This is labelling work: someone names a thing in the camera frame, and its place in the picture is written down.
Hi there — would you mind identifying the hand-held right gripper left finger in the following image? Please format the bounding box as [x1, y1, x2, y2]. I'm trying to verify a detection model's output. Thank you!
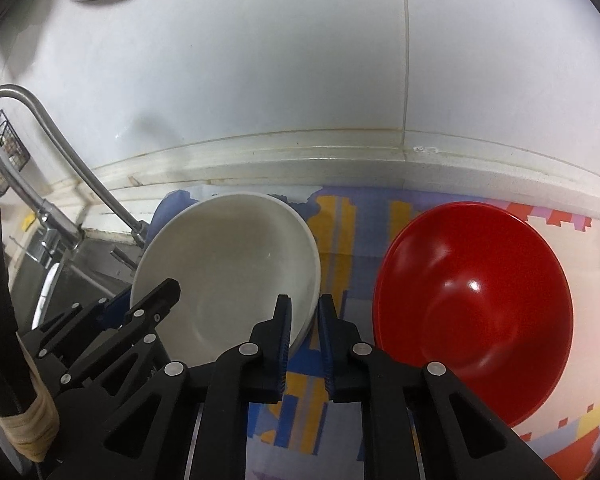
[50, 294, 295, 480]

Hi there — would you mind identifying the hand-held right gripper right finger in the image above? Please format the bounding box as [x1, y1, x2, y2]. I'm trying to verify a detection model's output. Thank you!
[317, 294, 563, 480]

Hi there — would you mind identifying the curved steel faucet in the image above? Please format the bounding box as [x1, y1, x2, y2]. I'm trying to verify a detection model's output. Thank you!
[0, 86, 151, 248]

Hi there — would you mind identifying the white ceramic bowl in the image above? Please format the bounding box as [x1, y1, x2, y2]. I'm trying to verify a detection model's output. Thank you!
[130, 191, 316, 368]
[280, 200, 322, 358]

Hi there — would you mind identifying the black wire basket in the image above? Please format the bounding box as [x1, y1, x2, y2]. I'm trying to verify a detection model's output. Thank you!
[0, 109, 31, 198]

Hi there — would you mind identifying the stainless steel sink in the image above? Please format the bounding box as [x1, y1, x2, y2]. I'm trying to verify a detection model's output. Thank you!
[10, 225, 143, 333]

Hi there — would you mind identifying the white plate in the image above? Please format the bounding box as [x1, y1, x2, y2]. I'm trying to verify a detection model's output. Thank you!
[32, 262, 61, 331]

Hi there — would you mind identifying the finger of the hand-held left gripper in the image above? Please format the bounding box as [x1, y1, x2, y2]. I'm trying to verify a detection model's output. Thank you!
[57, 277, 182, 393]
[19, 296, 133, 361]

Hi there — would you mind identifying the colourful patterned mat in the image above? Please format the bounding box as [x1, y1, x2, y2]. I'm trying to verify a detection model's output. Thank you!
[150, 184, 600, 480]

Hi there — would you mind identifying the red bowl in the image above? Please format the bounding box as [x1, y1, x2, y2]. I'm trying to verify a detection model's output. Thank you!
[372, 201, 574, 428]

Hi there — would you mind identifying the steel tap with lever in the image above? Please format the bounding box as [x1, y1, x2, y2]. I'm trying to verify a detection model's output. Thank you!
[0, 127, 86, 266]

